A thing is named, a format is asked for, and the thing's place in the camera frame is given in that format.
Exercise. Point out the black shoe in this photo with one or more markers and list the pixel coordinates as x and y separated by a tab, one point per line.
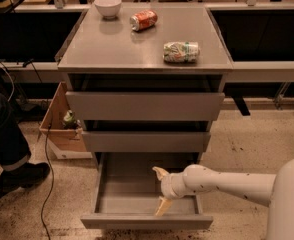
26	176

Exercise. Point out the green white soda can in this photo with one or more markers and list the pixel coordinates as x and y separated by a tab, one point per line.
181	52

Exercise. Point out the grey drawer cabinet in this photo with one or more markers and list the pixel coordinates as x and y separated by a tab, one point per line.
111	47

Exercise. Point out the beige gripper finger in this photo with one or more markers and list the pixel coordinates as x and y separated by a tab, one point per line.
160	172
163	205

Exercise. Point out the green bottle in box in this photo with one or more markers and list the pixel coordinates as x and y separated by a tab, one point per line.
69	121

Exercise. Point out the person's leg dark trousers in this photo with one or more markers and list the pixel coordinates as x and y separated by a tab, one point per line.
14	149

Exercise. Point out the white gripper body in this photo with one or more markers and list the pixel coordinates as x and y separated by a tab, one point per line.
167	186

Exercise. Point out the orange soda can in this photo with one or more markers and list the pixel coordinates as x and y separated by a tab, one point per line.
143	20

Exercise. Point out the grey bottom drawer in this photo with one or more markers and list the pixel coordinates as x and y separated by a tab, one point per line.
127	191

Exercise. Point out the grey middle drawer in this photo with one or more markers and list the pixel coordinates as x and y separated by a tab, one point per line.
146	136

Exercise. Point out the grey top drawer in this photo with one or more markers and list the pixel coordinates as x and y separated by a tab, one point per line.
146	97

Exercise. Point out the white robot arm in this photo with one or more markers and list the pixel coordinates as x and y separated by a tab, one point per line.
275	191

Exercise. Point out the cardboard box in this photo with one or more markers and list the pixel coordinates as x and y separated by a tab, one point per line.
65	141

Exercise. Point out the grey drawer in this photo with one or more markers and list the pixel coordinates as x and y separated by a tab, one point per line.
146	97
146	136
127	191

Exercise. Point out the white ceramic bowl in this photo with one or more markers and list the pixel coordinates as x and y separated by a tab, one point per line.
108	8

